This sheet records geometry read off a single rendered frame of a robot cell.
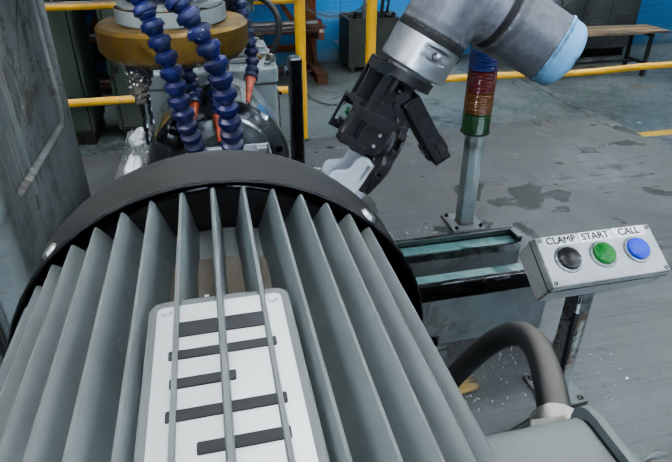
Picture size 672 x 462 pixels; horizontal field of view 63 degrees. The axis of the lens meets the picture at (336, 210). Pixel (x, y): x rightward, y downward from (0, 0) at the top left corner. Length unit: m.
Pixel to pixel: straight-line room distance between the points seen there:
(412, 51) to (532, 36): 0.15
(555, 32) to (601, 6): 5.94
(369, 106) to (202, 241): 0.51
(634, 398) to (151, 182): 0.87
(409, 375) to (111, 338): 0.08
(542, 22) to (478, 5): 0.08
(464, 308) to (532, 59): 0.42
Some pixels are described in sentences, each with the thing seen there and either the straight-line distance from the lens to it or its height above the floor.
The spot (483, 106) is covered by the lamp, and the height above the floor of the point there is 1.09.
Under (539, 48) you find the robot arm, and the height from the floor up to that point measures 1.30.
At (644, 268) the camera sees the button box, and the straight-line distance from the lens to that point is 0.81.
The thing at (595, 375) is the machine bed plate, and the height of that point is 0.80.
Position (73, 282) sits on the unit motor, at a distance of 0.21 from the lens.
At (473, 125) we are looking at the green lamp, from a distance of 1.20.
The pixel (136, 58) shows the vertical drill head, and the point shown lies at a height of 1.31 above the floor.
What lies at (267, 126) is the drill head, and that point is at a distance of 1.00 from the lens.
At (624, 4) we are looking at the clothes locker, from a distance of 6.84.
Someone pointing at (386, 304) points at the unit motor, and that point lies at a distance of 0.18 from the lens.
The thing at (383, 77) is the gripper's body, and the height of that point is 1.27.
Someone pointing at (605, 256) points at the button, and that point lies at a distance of 0.77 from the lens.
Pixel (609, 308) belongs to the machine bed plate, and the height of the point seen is 0.80.
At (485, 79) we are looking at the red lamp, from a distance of 1.17.
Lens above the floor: 1.46
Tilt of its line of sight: 29 degrees down
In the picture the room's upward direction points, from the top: straight up
